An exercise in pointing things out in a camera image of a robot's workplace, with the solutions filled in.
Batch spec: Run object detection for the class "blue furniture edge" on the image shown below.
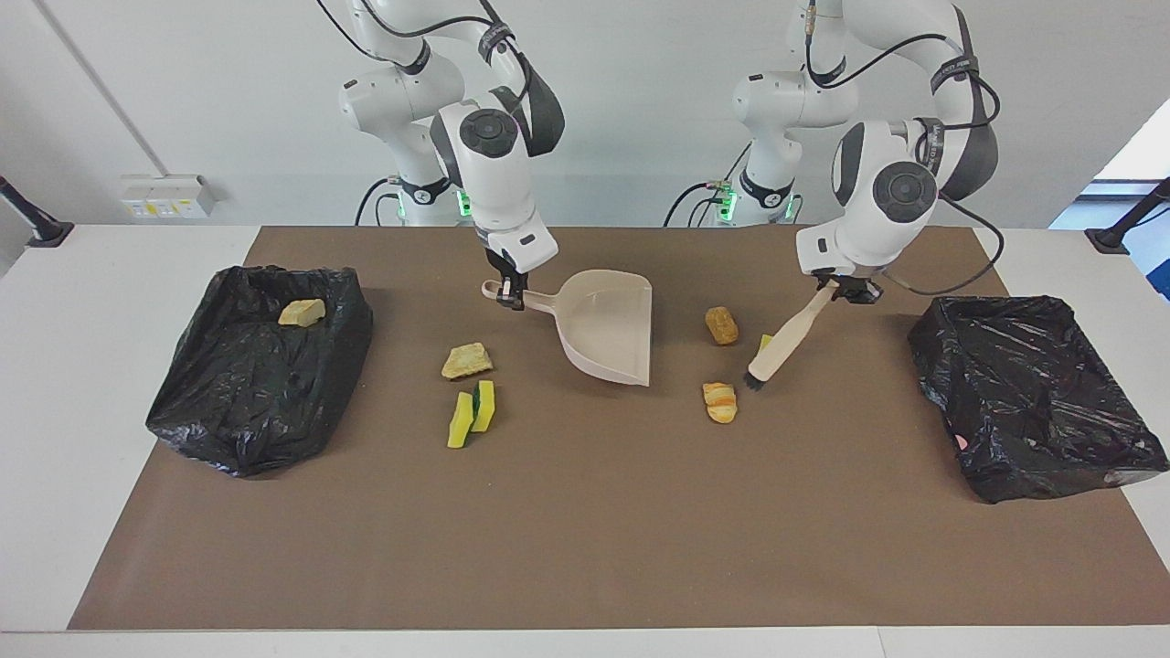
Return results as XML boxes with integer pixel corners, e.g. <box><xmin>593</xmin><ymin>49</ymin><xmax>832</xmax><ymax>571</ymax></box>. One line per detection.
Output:
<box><xmin>1138</xmin><ymin>239</ymin><xmax>1170</xmax><ymax>302</ymax></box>

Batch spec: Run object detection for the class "beige stone-like foam chunk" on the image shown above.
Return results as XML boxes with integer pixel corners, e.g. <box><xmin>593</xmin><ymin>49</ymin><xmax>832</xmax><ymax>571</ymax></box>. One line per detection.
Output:
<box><xmin>441</xmin><ymin>342</ymin><xmax>495</xmax><ymax>381</ymax></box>

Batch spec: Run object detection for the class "beige orange striped foam chunk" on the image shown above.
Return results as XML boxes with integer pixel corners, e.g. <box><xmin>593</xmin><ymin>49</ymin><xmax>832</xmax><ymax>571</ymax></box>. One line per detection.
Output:
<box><xmin>702</xmin><ymin>382</ymin><xmax>739</xmax><ymax>425</ymax></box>

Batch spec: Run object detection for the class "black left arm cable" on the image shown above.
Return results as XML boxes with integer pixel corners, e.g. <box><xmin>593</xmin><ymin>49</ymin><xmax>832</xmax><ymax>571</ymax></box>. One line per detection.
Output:
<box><xmin>804</xmin><ymin>0</ymin><xmax>1006</xmax><ymax>298</ymax></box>

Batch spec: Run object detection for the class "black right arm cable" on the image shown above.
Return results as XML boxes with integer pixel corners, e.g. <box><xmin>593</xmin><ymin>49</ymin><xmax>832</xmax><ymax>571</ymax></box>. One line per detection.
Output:
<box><xmin>315</xmin><ymin>0</ymin><xmax>566</xmax><ymax>158</ymax></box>

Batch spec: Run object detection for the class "beige brush with black bristles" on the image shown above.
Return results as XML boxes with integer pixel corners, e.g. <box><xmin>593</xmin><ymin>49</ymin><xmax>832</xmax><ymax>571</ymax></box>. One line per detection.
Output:
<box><xmin>744</xmin><ymin>283</ymin><xmax>839</xmax><ymax>392</ymax></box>

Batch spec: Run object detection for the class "white wall socket box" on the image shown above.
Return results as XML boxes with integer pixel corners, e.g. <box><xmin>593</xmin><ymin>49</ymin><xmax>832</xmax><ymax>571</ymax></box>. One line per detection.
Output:
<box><xmin>120</xmin><ymin>174</ymin><xmax>220</xmax><ymax>220</ymax></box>

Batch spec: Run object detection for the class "black clamp stand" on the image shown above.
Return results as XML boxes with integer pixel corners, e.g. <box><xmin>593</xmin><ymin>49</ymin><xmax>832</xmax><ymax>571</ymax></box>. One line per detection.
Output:
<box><xmin>1085</xmin><ymin>176</ymin><xmax>1170</xmax><ymax>255</ymax></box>
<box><xmin>0</xmin><ymin>174</ymin><xmax>75</xmax><ymax>249</ymax></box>

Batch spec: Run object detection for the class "white wall cable conduit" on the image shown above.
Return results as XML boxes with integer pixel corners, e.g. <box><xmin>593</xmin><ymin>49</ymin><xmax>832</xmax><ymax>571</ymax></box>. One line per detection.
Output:
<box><xmin>32</xmin><ymin>0</ymin><xmax>170</xmax><ymax>179</ymax></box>

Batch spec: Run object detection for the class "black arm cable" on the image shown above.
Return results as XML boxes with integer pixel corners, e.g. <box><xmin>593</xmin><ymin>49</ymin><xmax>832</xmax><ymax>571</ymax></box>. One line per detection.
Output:
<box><xmin>804</xmin><ymin>0</ymin><xmax>1006</xmax><ymax>298</ymax></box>
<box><xmin>315</xmin><ymin>0</ymin><xmax>566</xmax><ymax>158</ymax></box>

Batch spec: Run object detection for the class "brown table mat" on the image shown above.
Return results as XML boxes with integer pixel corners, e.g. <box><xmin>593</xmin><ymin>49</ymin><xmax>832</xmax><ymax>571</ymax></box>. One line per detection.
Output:
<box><xmin>69</xmin><ymin>226</ymin><xmax>1170</xmax><ymax>631</ymax></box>

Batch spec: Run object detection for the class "black bag bin with pink scrap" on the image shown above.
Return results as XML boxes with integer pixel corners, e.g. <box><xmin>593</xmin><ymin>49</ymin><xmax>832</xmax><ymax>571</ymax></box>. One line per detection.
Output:
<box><xmin>907</xmin><ymin>294</ymin><xmax>1170</xmax><ymax>504</ymax></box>

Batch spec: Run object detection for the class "beige plastic dustpan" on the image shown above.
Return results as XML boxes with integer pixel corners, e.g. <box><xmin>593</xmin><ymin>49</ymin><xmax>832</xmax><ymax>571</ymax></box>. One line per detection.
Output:
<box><xmin>482</xmin><ymin>269</ymin><xmax>654</xmax><ymax>388</ymax></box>

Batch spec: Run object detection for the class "black base cable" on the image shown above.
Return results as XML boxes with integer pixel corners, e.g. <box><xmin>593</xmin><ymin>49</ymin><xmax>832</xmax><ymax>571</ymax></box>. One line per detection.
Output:
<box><xmin>355</xmin><ymin>176</ymin><xmax>403</xmax><ymax>227</ymax></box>
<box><xmin>664</xmin><ymin>181</ymin><xmax>728</xmax><ymax>227</ymax></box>

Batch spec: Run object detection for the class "black bag lined bin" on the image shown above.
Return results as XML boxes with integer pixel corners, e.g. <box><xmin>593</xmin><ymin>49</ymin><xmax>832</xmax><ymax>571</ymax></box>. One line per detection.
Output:
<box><xmin>145</xmin><ymin>265</ymin><xmax>375</xmax><ymax>478</ymax></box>

